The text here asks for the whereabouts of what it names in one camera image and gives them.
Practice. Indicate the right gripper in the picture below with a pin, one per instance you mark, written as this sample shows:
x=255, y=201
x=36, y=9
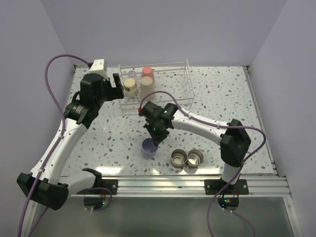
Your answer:
x=158, y=138

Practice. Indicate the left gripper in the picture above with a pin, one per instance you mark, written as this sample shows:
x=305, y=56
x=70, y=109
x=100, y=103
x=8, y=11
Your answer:
x=115, y=93

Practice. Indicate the purple plastic cup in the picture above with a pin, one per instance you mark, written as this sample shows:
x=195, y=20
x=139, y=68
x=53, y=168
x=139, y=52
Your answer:
x=149, y=148

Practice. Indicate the cream brown metal cup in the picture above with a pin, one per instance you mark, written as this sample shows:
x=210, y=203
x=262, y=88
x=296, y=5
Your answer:
x=130, y=87

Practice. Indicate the clear plastic cup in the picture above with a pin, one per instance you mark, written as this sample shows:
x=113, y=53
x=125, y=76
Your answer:
x=132, y=74

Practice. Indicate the beige plastic cup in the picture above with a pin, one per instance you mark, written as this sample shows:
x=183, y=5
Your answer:
x=147, y=86

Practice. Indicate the red plastic cup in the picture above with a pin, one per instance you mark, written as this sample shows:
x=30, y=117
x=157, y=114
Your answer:
x=147, y=71

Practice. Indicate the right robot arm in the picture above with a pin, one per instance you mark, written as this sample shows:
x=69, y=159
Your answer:
x=231, y=136

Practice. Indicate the left round controller board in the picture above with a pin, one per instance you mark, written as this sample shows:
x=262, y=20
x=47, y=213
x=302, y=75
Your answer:
x=93, y=203

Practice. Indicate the round controller board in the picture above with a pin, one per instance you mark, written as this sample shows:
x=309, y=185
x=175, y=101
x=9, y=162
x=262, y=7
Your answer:
x=230, y=204
x=93, y=203

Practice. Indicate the right round controller board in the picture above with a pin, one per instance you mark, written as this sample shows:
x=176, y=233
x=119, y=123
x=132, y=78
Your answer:
x=230, y=204

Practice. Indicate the clear wire dish rack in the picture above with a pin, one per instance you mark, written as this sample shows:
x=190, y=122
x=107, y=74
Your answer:
x=174, y=78

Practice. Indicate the aluminium front rail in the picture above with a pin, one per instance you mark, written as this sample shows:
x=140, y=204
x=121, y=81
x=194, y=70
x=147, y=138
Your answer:
x=179, y=186

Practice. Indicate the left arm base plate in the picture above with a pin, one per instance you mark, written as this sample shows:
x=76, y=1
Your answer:
x=105, y=188

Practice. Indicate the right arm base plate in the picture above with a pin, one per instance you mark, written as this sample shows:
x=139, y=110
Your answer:
x=213, y=186

